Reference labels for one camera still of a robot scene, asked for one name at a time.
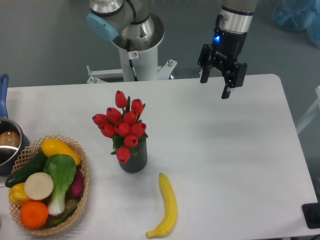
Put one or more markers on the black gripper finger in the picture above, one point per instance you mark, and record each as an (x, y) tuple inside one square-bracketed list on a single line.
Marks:
[(204, 62), (233, 78)]

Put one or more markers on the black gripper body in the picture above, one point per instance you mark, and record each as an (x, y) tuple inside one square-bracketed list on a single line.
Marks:
[(225, 48)]

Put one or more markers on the red tulip bouquet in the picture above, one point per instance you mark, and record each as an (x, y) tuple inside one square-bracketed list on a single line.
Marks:
[(123, 125)]

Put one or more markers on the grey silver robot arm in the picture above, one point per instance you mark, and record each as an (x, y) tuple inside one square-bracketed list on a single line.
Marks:
[(137, 33)]

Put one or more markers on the dark grey ribbed vase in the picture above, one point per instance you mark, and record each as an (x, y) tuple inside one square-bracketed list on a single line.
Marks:
[(137, 162)]

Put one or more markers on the blue plastic bag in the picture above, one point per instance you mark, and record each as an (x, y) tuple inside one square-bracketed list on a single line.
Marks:
[(299, 16)]

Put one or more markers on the black device at edge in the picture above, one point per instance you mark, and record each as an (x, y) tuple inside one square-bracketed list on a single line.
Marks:
[(311, 212)]

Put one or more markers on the yellow banana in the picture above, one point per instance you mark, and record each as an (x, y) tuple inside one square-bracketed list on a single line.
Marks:
[(170, 209)]

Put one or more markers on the yellow squash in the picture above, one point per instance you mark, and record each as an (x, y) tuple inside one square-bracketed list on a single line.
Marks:
[(53, 146)]

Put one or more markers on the green bok choy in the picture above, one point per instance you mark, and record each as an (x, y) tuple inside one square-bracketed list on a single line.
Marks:
[(62, 169)]

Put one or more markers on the purple sweet potato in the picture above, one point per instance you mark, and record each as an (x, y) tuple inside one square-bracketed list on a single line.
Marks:
[(77, 187)]

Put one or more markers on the dark green cucumber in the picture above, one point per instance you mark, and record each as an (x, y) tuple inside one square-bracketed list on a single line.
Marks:
[(35, 165)]

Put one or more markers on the green chili pepper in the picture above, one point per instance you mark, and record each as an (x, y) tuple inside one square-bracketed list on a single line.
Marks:
[(63, 217)]

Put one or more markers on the woven wicker basket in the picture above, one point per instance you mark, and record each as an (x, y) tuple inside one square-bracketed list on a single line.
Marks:
[(75, 199)]

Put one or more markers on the round cream white slice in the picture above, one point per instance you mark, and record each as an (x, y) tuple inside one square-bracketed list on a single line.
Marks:
[(38, 186)]

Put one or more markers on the blue saucepan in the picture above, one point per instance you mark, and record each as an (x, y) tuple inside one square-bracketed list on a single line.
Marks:
[(12, 138)]

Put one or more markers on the orange fruit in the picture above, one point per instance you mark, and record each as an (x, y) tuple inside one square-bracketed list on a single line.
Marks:
[(34, 214)]

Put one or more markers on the yellow bell pepper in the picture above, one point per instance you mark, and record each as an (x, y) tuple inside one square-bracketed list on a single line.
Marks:
[(17, 194)]

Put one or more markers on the white frame at right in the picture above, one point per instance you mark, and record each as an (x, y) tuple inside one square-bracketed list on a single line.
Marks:
[(309, 114)]

